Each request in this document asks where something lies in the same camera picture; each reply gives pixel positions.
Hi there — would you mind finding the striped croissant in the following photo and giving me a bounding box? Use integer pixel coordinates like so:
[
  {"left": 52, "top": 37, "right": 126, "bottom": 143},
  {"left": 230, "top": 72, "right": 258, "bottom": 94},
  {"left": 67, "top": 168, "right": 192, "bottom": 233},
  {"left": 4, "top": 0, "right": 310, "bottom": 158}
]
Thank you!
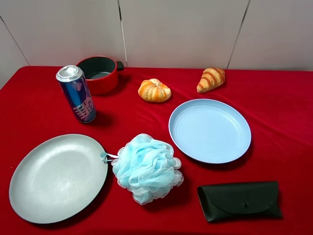
[{"left": 197, "top": 68, "right": 225, "bottom": 93}]

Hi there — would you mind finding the round striped bread bun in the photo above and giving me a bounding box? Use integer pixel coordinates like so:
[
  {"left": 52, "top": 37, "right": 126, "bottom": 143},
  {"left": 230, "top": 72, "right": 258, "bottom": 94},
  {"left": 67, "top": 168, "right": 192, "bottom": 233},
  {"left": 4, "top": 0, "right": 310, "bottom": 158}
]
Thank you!
[{"left": 138, "top": 78, "right": 172, "bottom": 102}]

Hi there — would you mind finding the light blue bath pouf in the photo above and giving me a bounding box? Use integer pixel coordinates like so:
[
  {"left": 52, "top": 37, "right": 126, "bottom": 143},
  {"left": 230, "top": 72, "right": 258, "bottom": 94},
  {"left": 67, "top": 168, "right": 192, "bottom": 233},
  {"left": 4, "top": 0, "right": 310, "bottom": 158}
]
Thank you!
[{"left": 100, "top": 134, "right": 184, "bottom": 205}]

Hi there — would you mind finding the light blue plastic plate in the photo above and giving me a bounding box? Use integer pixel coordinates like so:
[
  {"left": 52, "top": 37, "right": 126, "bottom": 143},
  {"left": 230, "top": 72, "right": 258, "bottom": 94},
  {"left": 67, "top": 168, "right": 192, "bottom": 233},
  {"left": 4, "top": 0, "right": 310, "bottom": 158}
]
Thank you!
[{"left": 168, "top": 99, "right": 251, "bottom": 164}]

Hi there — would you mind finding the blue drink can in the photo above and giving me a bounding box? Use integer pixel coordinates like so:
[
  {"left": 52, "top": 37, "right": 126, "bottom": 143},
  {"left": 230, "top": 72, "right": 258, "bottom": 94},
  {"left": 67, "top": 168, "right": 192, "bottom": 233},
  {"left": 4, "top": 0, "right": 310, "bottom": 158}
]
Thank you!
[{"left": 56, "top": 65, "right": 96, "bottom": 123}]

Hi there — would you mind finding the grey metal plate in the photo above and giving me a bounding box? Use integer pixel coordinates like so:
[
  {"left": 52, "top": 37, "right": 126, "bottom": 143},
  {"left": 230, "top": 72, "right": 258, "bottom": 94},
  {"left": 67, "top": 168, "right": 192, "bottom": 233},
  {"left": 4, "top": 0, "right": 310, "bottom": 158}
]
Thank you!
[{"left": 9, "top": 134, "right": 108, "bottom": 224}]

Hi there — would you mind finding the red tablecloth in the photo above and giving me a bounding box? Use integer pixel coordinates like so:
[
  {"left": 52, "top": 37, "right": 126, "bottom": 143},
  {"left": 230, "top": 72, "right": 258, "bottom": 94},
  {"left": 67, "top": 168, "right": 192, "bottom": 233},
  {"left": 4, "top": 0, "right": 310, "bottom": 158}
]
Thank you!
[{"left": 0, "top": 66, "right": 313, "bottom": 235}]

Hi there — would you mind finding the black leather glasses case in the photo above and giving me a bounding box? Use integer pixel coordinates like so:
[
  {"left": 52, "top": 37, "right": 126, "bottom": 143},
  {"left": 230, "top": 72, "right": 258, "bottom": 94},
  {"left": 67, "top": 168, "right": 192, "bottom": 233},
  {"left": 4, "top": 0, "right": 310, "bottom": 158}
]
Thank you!
[{"left": 197, "top": 181, "right": 283, "bottom": 222}]

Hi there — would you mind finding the red pot with black handle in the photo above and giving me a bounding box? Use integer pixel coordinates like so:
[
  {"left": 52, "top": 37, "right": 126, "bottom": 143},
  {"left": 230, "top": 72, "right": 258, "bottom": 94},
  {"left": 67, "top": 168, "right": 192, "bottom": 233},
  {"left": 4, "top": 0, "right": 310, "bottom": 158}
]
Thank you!
[{"left": 76, "top": 56, "right": 124, "bottom": 95}]

